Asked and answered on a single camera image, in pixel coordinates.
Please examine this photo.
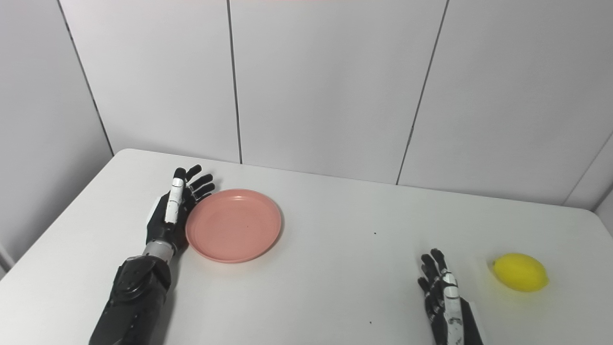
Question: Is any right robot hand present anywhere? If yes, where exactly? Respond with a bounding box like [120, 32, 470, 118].
[418, 248, 485, 345]

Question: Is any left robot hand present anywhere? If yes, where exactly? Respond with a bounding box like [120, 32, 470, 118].
[146, 165, 216, 255]

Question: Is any pink round plate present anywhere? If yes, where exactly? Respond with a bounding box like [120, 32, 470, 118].
[185, 189, 283, 264]

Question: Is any yellow lemon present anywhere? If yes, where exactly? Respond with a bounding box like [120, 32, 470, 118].
[492, 253, 549, 292]

